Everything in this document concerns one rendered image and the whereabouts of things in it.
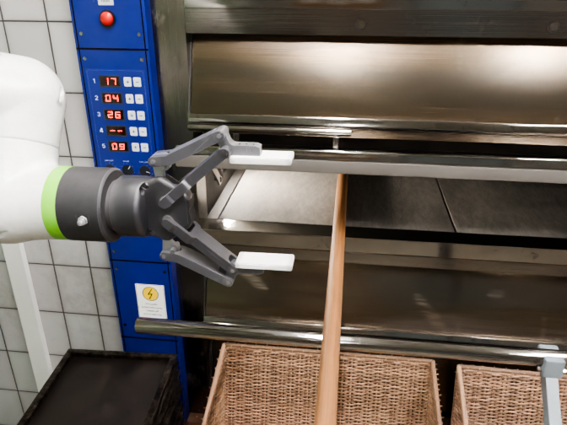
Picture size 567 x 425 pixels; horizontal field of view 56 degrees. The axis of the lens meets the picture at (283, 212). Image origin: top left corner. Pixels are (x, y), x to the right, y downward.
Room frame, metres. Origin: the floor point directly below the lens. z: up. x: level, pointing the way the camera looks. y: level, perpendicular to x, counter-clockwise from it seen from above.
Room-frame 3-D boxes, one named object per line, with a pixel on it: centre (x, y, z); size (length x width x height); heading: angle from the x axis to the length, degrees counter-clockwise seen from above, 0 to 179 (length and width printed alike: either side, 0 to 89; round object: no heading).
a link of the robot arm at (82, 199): (0.61, 0.23, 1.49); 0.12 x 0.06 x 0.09; 173
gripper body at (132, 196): (0.59, 0.16, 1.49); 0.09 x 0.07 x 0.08; 83
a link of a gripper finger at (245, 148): (0.58, 0.05, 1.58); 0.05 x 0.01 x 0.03; 83
